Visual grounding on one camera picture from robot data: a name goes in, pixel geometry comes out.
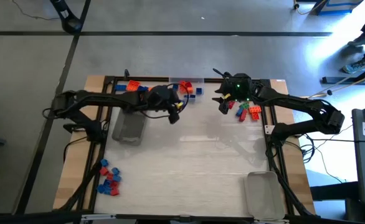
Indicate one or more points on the black stand base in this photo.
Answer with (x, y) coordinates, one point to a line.
(70, 23)

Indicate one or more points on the black floor stand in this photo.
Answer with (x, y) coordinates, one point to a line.
(350, 80)

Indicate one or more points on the green block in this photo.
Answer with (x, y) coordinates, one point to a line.
(244, 105)

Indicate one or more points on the grey translucent bin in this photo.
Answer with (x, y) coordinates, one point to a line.
(128, 129)

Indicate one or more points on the white rail bracket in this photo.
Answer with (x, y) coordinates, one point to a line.
(98, 217)

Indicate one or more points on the black frame clamp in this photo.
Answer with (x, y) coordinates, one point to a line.
(126, 73)

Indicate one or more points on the white plastic tray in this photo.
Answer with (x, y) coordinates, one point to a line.
(263, 196)

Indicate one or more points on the blue white box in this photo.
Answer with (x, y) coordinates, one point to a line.
(338, 7)

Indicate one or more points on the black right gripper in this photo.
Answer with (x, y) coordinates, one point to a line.
(238, 88)

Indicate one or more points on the black rig bar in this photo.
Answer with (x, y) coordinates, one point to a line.
(30, 217)

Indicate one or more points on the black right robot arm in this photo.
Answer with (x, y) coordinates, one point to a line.
(294, 101)

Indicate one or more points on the white mounting bracket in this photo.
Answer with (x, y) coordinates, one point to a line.
(269, 129)

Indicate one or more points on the small orange block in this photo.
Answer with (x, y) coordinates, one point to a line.
(190, 90)

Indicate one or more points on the black table frame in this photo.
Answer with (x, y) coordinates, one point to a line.
(139, 79)

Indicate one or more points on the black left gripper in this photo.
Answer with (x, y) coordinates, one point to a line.
(162, 99)

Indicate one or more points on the clear plastic bin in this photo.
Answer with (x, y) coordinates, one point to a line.
(198, 80)

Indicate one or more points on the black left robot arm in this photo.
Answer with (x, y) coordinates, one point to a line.
(107, 97)

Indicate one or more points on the red rectangular block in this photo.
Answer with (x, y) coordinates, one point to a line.
(231, 104)

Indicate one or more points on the person's shoe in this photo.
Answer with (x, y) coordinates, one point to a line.
(355, 67)
(360, 41)

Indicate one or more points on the red long block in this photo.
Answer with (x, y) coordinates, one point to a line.
(243, 115)

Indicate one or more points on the black floor strip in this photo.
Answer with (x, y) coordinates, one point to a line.
(170, 33)
(61, 77)

